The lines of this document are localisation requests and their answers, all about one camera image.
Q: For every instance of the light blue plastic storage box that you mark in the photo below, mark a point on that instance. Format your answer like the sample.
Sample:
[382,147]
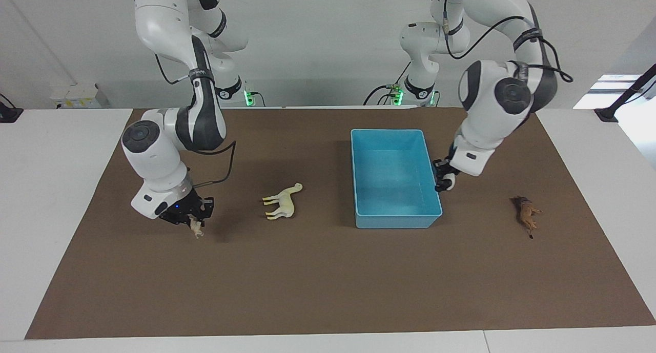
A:
[394,179]

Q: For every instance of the orange striped tiger toy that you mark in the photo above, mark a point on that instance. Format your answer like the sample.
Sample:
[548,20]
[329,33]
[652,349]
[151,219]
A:
[196,230]

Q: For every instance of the white and yellow box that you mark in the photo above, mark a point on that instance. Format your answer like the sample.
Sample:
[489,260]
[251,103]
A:
[77,97]

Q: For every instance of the black angled stand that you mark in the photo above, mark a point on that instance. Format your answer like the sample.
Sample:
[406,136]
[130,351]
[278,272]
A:
[607,113]

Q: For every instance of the brown table mat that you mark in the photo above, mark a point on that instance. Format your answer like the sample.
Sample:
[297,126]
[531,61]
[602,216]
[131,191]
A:
[307,281]

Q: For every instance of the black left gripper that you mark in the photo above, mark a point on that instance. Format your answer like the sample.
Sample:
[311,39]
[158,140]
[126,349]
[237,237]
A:
[443,167]

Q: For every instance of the green lit left base connector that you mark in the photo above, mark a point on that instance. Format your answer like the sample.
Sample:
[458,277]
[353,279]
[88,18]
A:
[395,94]

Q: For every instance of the black table clamp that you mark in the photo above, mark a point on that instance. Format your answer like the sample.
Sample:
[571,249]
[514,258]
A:
[10,115]

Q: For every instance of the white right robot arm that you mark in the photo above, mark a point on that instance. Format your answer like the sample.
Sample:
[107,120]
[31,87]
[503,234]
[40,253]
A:
[154,153]

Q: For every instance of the cream llama toy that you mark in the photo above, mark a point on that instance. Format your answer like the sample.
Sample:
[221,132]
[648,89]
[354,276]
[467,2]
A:
[287,202]

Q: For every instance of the green lit right base connector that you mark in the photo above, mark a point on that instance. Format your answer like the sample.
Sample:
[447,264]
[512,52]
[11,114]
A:
[249,98]

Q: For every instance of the black and white panda toy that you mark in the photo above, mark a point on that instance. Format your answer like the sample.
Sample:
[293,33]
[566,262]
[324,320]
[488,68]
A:
[448,181]

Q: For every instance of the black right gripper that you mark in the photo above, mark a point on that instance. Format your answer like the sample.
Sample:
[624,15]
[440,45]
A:
[182,207]

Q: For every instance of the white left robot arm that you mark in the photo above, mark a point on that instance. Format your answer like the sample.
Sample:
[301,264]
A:
[487,91]

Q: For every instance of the brown lion toy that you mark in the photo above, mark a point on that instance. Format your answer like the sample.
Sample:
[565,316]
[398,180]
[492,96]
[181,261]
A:
[525,213]

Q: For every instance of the green lit base connector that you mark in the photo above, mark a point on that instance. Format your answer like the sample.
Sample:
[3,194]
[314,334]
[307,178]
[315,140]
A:
[249,98]
[395,94]

